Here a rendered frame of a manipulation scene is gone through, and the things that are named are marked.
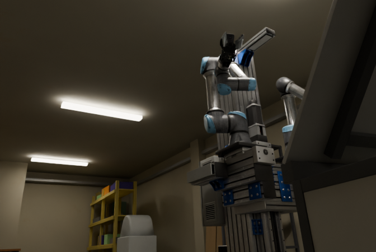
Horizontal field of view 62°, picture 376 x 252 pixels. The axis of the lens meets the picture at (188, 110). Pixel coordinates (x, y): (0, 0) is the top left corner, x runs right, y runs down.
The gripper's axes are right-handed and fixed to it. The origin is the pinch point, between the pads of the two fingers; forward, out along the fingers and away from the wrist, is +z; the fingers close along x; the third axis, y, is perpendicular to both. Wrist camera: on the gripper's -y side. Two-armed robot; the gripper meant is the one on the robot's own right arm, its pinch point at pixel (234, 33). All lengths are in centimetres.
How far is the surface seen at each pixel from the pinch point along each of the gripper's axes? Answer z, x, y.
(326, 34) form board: 52, -16, 39
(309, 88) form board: 42, -15, 51
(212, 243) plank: -406, -66, 83
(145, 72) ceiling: -215, 63, -98
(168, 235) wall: -622, -4, 68
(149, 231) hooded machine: -495, 38, 71
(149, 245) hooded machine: -491, 34, 93
